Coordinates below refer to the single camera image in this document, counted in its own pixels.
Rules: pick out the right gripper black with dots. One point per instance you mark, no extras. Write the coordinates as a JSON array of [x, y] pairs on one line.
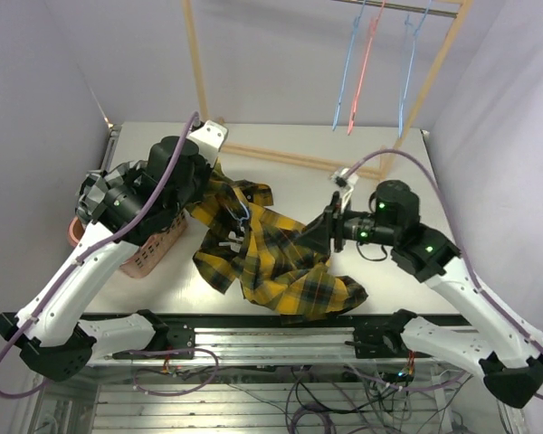
[[328, 226]]

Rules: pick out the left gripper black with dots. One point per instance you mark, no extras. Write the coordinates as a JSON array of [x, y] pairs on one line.
[[204, 170]]

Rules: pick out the blue hanger of yellow shirt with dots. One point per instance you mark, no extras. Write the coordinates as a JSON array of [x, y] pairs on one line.
[[242, 219]]

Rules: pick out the yellow plaid shirt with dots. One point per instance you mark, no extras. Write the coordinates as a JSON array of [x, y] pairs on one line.
[[292, 281]]

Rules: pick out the blue hanger of checkered shirt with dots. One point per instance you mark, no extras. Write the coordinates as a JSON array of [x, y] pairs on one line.
[[342, 87]]

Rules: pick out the black white checkered shirt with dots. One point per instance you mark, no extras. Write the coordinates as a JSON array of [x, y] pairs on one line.
[[97, 183]]

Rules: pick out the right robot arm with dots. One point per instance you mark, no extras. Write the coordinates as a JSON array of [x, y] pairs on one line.
[[505, 352]]

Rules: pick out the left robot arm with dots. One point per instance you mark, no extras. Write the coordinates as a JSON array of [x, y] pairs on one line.
[[120, 211]]

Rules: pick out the pink laundry basket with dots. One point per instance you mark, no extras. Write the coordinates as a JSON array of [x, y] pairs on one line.
[[154, 253]]

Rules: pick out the wooden clothes rack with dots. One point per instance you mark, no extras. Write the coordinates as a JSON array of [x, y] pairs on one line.
[[271, 71]]

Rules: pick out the metal rack rod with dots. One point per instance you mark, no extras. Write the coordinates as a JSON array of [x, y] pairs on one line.
[[403, 8]]

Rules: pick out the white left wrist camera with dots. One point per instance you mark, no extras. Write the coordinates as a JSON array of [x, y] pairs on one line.
[[209, 138]]

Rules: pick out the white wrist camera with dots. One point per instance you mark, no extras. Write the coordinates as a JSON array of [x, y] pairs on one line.
[[209, 138], [345, 181]]

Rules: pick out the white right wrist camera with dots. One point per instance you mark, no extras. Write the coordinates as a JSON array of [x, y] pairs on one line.
[[345, 181]]

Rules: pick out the aluminium frame base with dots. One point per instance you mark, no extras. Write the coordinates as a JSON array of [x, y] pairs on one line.
[[250, 374]]

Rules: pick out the pink wire hanger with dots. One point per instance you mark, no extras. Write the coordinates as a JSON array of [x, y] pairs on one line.
[[371, 33]]

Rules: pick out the blue wire hanger empty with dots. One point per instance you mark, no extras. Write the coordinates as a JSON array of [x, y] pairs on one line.
[[411, 35]]

